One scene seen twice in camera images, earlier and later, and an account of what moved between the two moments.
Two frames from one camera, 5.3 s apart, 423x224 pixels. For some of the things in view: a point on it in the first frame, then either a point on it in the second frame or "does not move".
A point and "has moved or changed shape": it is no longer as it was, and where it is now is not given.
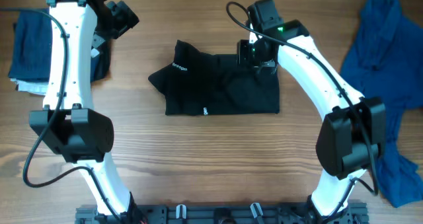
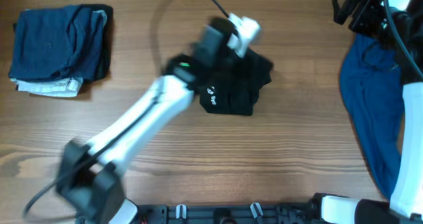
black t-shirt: [195, 82] has moved or changed shape
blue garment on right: [384, 61] does not move
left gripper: [123, 18] -> [226, 44]
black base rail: [222, 214] does not move
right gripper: [244, 52] -> [358, 11]
